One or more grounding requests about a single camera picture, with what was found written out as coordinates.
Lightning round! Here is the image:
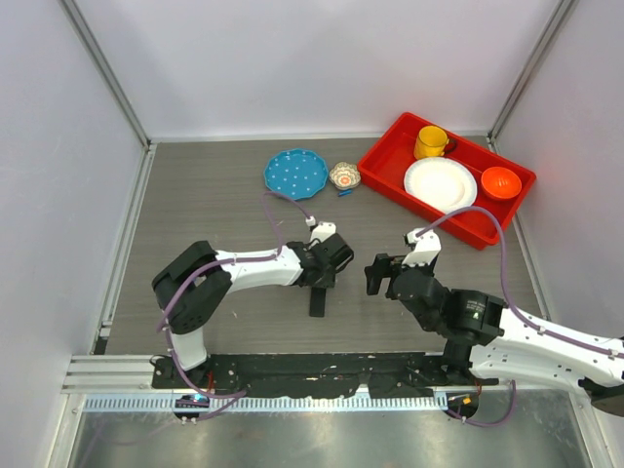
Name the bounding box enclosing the black remote control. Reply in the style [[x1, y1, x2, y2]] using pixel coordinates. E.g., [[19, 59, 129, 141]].
[[309, 288, 327, 318]]

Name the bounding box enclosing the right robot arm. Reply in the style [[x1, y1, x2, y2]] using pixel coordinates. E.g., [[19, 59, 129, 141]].
[[365, 253, 623, 416]]

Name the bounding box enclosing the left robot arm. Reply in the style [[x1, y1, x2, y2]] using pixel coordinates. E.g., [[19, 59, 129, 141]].
[[152, 233, 354, 389]]

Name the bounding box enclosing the small floral dish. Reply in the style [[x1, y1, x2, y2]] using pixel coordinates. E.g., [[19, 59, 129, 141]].
[[329, 162, 362, 190]]

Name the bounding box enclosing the blue dotted plate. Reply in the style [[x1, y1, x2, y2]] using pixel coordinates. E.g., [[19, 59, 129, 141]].
[[263, 148, 329, 201]]

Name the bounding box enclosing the white paper plate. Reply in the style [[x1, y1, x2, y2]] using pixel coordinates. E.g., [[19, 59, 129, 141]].
[[404, 157, 478, 214]]

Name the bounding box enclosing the red plastic bin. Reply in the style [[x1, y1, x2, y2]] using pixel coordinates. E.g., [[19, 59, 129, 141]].
[[358, 112, 536, 250]]

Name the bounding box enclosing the orange bowl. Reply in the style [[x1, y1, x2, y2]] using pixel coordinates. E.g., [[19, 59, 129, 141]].
[[481, 167, 523, 201]]

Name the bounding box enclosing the yellow mug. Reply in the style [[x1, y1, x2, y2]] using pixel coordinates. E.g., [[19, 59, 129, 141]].
[[413, 125, 457, 160]]

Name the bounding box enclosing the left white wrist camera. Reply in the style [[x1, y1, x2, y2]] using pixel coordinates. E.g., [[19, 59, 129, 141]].
[[305, 215, 337, 243]]

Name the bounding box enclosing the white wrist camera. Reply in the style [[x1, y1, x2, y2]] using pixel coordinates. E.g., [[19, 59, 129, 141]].
[[402, 229, 442, 267], [305, 215, 337, 243]]

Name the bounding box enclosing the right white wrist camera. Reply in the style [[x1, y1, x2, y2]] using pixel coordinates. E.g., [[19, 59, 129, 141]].
[[402, 229, 442, 267]]

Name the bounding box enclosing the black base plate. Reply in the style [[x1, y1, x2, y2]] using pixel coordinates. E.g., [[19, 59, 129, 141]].
[[151, 351, 499, 399]]

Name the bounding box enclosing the perforated cable tray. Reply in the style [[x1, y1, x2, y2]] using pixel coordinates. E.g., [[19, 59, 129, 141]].
[[83, 392, 448, 413]]

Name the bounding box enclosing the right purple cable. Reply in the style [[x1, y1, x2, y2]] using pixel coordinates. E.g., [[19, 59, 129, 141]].
[[413, 205, 624, 426]]

